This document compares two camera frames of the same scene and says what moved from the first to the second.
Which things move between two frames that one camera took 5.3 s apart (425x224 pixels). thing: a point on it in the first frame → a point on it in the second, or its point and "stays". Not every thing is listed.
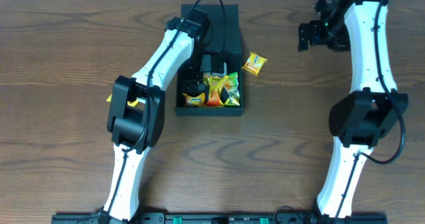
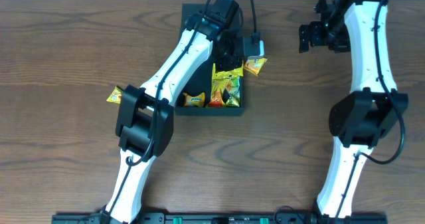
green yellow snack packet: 232,88 stays
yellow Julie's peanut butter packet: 195,101 stays
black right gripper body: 335,36 stays
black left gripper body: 194,75 → 226,56
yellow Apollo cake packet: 215,83 → 230,78
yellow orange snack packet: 216,98 stays
